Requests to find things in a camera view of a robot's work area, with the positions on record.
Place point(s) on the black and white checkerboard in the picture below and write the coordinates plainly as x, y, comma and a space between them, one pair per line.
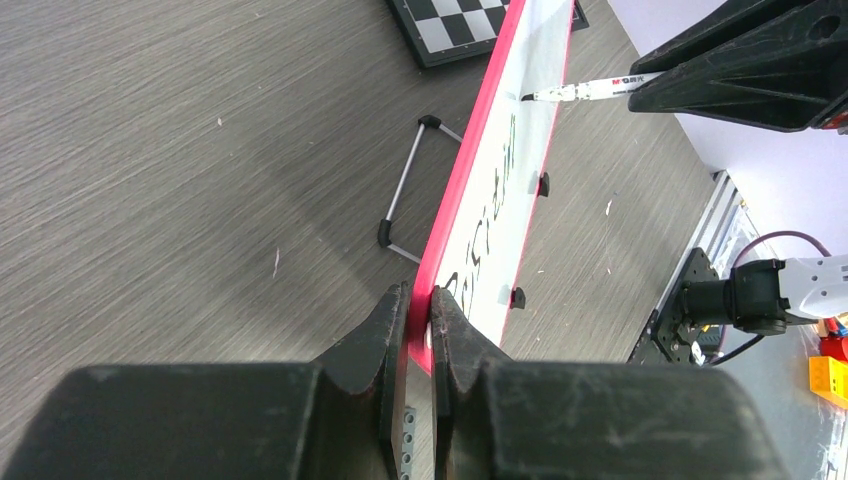
441, 32

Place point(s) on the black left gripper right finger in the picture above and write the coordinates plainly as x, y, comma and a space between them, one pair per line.
500, 418

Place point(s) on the yellow toy brick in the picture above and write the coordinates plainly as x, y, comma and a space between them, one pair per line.
828, 379

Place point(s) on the white marker pen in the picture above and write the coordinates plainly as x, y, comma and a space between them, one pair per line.
598, 89

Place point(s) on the grey studded base plate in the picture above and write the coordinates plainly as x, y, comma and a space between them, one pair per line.
408, 434

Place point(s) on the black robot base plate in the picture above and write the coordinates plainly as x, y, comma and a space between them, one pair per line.
682, 318

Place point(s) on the red toy brick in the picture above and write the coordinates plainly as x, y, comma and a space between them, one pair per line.
833, 341

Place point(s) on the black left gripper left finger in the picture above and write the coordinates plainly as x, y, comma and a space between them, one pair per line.
338, 416

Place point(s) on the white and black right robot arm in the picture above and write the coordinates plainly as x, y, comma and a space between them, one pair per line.
765, 297

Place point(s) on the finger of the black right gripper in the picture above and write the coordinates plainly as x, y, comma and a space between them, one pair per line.
788, 75
732, 19

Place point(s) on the white board with pink frame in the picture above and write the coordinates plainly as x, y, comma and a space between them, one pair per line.
479, 233

